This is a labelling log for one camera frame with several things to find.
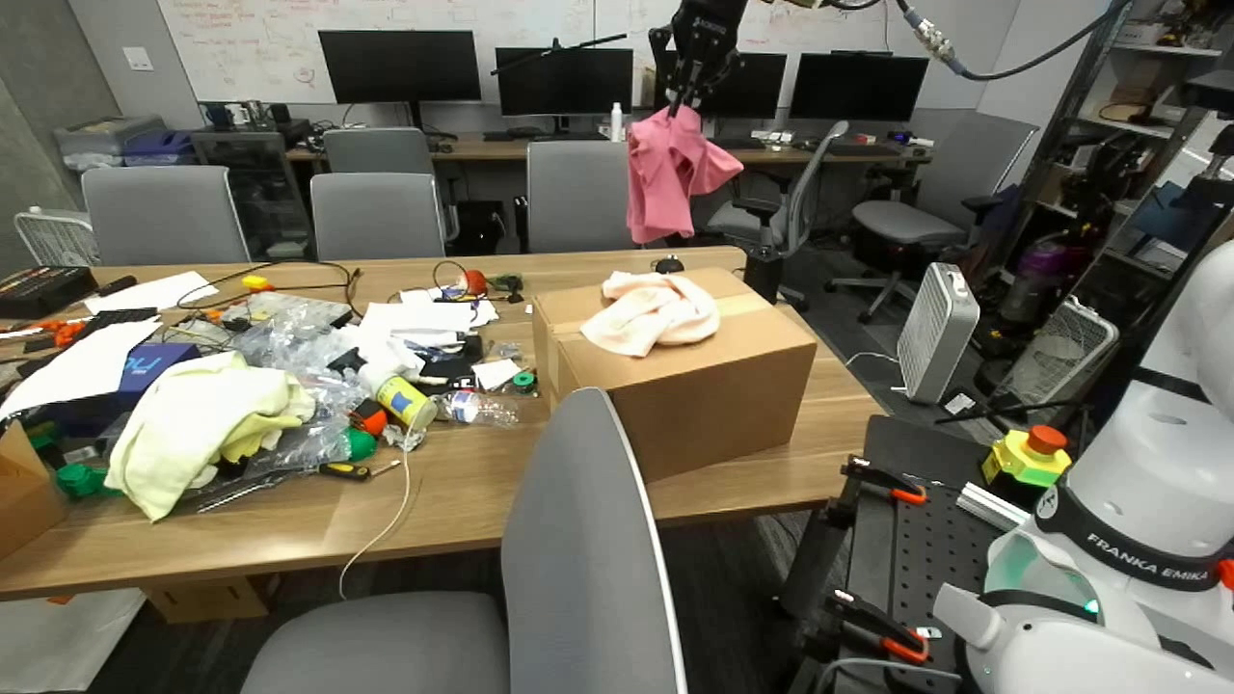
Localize grey chair front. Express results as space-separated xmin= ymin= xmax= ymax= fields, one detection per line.
xmin=237 ymin=389 xmax=686 ymax=694

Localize black keyboard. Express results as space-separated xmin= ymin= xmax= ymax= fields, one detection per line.
xmin=0 ymin=268 xmax=95 ymax=320

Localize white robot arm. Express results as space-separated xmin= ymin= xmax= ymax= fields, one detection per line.
xmin=932 ymin=242 xmax=1234 ymax=694

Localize emergency stop button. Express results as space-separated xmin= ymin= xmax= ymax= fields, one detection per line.
xmin=980 ymin=423 xmax=1070 ymax=485

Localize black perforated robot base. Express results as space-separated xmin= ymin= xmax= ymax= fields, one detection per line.
xmin=779 ymin=418 xmax=995 ymax=694

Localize grey chair back row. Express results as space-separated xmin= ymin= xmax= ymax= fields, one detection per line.
xmin=322 ymin=126 xmax=432 ymax=173

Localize yellow cloth on table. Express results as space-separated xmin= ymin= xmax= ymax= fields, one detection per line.
xmin=102 ymin=351 xmax=311 ymax=520

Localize upper orange black clamp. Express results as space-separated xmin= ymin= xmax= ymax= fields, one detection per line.
xmin=842 ymin=457 xmax=928 ymax=504

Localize green toy on table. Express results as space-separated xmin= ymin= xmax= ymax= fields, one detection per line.
xmin=55 ymin=463 xmax=102 ymax=502

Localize middle black monitor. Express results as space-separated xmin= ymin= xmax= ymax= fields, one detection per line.
xmin=492 ymin=48 xmax=632 ymax=117

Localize brown cardboard box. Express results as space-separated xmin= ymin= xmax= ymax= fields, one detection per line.
xmin=532 ymin=269 xmax=817 ymax=478

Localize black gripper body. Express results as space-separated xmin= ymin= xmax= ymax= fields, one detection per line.
xmin=649 ymin=0 xmax=746 ymax=79

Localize white wire basket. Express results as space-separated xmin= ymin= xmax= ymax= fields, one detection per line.
xmin=1004 ymin=297 xmax=1119 ymax=405

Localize pink t-shirt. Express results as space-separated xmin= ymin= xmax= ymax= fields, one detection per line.
xmin=626 ymin=106 xmax=743 ymax=248

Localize grey office swivel chair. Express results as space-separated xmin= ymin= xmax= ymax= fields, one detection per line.
xmin=825 ymin=110 xmax=1041 ymax=326

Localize far right black monitor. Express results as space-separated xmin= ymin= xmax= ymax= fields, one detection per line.
xmin=789 ymin=56 xmax=925 ymax=122

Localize grey chair right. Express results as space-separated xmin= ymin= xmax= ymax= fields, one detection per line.
xmin=524 ymin=138 xmax=632 ymax=251

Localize left black monitor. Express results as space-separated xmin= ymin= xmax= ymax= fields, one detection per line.
xmin=318 ymin=30 xmax=479 ymax=106

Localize grey chair middle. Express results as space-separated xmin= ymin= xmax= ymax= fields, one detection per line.
xmin=309 ymin=173 xmax=446 ymax=259

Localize white cable on table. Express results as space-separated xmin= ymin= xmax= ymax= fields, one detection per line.
xmin=334 ymin=439 xmax=416 ymax=603

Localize grey chair far left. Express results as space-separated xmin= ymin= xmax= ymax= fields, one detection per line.
xmin=79 ymin=166 xmax=249 ymax=268

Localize cream t-shirt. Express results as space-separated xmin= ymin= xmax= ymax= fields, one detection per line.
xmin=582 ymin=269 xmax=722 ymax=358

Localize black monitor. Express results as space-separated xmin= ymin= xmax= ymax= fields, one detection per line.
xmin=653 ymin=56 xmax=788 ymax=119
xmin=789 ymin=56 xmax=925 ymax=122
xmin=318 ymin=30 xmax=479 ymax=106
xmin=492 ymin=48 xmax=632 ymax=117

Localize lower orange black clamp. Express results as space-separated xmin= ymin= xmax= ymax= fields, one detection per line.
xmin=830 ymin=589 xmax=932 ymax=667

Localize small cardboard box left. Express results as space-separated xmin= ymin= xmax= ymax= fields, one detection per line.
xmin=0 ymin=423 xmax=65 ymax=561

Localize white papers on table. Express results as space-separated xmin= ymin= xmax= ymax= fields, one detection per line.
xmin=0 ymin=320 xmax=159 ymax=422

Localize orange black clamp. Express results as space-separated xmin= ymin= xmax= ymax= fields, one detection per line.
xmin=842 ymin=457 xmax=928 ymax=504
xmin=830 ymin=589 xmax=932 ymax=667

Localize white space heater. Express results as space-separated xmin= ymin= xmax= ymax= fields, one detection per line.
xmin=893 ymin=263 xmax=980 ymax=405

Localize green tape roll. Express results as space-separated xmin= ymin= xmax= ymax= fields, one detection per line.
xmin=509 ymin=369 xmax=540 ymax=392

